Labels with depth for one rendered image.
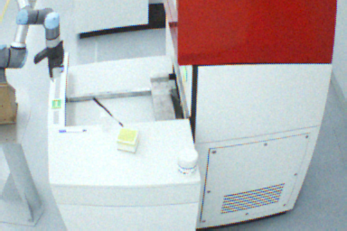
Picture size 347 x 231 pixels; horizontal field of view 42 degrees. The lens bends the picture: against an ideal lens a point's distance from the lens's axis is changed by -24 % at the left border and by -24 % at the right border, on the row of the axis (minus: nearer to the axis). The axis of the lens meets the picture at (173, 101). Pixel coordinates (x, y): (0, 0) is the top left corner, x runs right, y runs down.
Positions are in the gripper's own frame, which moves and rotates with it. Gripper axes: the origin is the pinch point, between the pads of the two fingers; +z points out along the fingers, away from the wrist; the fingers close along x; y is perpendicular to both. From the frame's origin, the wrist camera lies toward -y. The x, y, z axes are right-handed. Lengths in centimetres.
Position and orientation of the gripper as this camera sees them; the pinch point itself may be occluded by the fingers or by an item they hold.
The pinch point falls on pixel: (51, 79)
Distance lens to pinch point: 237.1
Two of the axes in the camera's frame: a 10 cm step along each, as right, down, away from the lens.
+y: 9.9, -0.8, 1.0
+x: -1.2, -6.5, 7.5
